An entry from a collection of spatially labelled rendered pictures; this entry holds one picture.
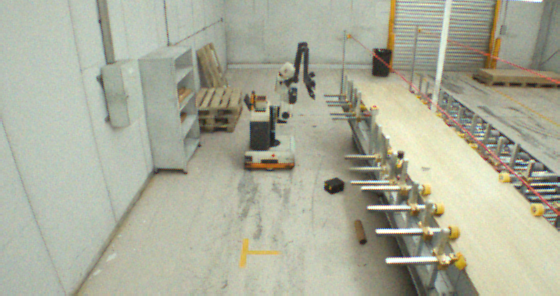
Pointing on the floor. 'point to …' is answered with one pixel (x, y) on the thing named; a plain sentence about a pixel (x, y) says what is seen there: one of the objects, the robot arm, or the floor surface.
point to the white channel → (441, 39)
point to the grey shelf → (186, 140)
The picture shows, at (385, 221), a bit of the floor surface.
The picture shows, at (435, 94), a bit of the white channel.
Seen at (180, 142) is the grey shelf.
